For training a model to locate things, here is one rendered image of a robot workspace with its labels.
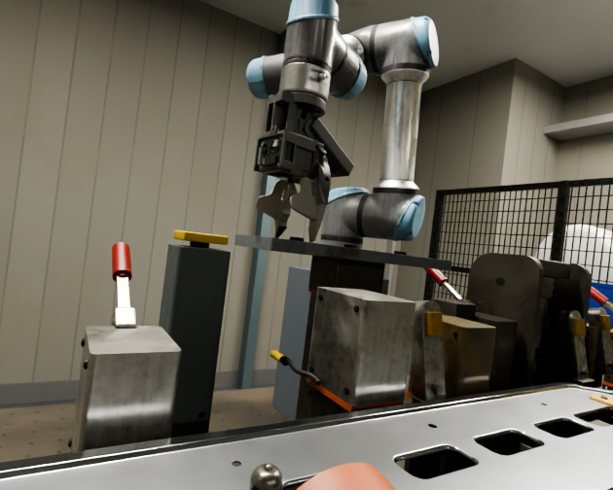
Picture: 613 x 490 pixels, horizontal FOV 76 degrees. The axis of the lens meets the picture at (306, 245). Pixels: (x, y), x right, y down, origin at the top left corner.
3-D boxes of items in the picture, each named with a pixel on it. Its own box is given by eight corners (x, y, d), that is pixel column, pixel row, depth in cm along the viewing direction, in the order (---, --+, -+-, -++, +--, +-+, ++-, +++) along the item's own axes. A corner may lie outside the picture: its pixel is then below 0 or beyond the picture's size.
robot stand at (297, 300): (271, 405, 112) (288, 265, 112) (330, 400, 122) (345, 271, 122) (306, 439, 95) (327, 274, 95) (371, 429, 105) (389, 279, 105)
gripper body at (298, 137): (251, 175, 60) (261, 96, 60) (296, 186, 65) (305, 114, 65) (281, 171, 54) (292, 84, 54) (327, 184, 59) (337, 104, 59)
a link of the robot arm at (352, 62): (319, 66, 77) (289, 37, 68) (373, 58, 72) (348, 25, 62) (314, 106, 77) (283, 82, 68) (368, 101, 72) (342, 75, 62)
